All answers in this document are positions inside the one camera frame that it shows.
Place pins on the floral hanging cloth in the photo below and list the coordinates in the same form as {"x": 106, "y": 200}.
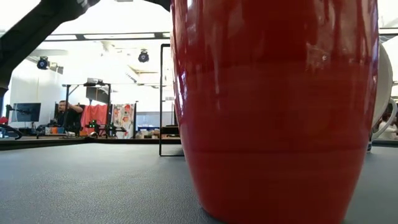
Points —
{"x": 123, "y": 118}

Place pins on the black computer monitor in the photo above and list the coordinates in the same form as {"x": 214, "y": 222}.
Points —
{"x": 28, "y": 112}

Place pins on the grey-blue table mat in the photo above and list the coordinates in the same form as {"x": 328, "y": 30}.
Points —
{"x": 93, "y": 186}

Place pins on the person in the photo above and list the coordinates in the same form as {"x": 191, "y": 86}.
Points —
{"x": 70, "y": 119}
{"x": 390, "y": 130}

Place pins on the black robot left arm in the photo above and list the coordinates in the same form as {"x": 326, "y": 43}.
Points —
{"x": 31, "y": 31}

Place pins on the grey box on rack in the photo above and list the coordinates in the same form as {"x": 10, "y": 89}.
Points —
{"x": 94, "y": 81}

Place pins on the black metal rack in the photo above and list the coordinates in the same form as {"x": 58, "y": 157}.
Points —
{"x": 109, "y": 102}

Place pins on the orange and blue box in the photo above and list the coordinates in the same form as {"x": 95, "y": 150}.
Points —
{"x": 54, "y": 130}

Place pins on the black ceiling lamp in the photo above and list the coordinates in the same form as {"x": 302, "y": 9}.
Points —
{"x": 143, "y": 56}
{"x": 43, "y": 63}

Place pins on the white mug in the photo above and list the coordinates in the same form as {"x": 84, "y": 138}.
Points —
{"x": 384, "y": 87}

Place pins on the black robot with green lights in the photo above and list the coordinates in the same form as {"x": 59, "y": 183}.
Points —
{"x": 107, "y": 129}

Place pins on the red tube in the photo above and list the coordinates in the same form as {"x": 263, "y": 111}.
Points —
{"x": 3, "y": 120}

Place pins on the black case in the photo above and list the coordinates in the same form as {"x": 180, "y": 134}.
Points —
{"x": 170, "y": 129}

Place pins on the glossy red mug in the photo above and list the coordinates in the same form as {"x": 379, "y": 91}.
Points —
{"x": 273, "y": 124}

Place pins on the red hanging cloth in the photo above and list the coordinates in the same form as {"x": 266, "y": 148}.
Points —
{"x": 94, "y": 115}

